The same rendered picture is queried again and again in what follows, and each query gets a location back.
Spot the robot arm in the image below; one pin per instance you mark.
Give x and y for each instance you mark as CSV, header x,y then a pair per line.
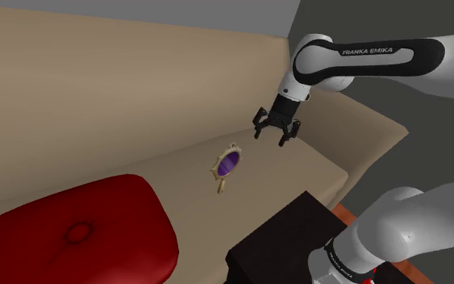
x,y
372,63

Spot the gold hand mirror purple glass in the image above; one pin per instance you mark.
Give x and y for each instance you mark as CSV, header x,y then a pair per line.
x,y
228,163

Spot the red tufted cushion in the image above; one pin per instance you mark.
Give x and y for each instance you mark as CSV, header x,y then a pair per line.
x,y
81,232

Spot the beige sofa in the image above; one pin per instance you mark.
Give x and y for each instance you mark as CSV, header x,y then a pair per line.
x,y
132,102

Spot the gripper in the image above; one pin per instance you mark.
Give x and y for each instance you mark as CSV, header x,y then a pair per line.
x,y
283,110

